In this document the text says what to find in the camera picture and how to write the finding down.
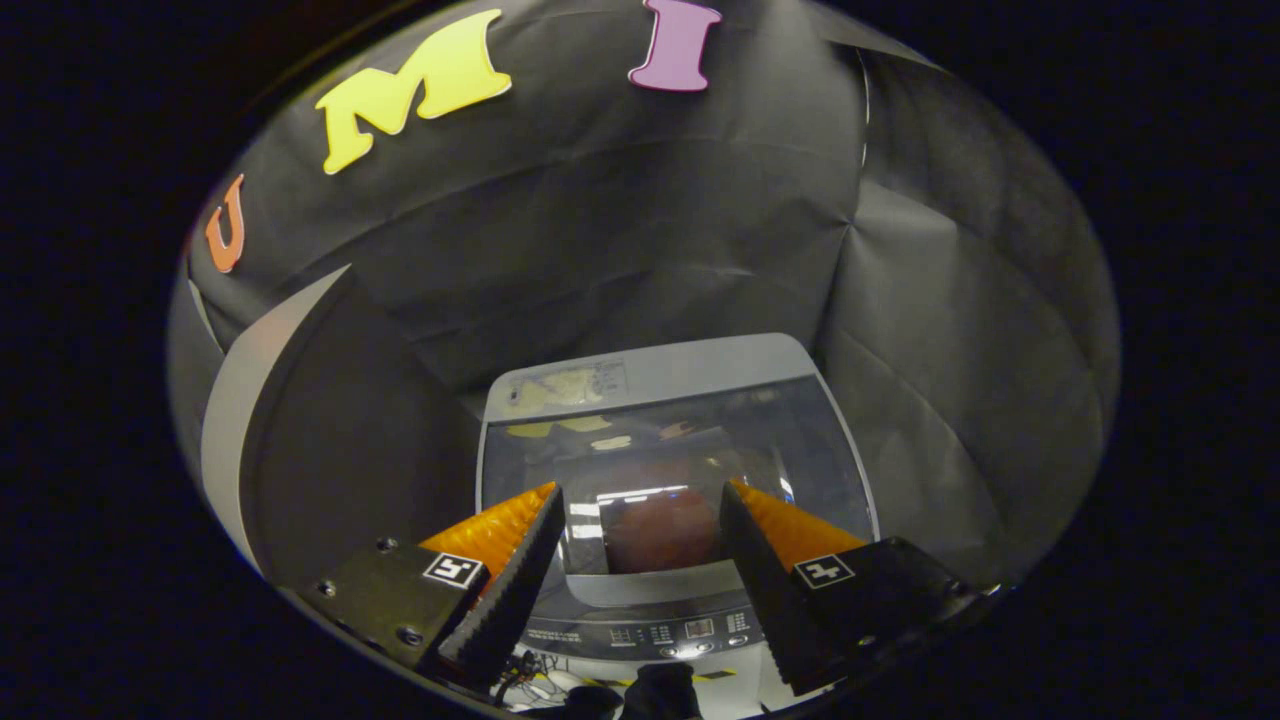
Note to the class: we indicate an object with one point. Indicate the dark object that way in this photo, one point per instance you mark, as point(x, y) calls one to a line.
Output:
point(660, 692)

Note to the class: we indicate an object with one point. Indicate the orange polo shirt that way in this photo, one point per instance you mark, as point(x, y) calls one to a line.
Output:
point(660, 530)

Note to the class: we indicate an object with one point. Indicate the grey washing machine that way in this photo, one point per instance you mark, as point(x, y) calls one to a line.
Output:
point(640, 630)

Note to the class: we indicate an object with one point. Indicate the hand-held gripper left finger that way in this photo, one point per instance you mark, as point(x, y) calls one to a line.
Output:
point(510, 600)

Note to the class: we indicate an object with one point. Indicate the grey cabinet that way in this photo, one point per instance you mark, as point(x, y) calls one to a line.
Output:
point(340, 450)

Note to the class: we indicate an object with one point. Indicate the black backdrop cloth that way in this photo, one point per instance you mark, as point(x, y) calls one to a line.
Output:
point(620, 220)

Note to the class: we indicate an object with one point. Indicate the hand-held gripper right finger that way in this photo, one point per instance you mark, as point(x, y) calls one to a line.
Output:
point(770, 600)

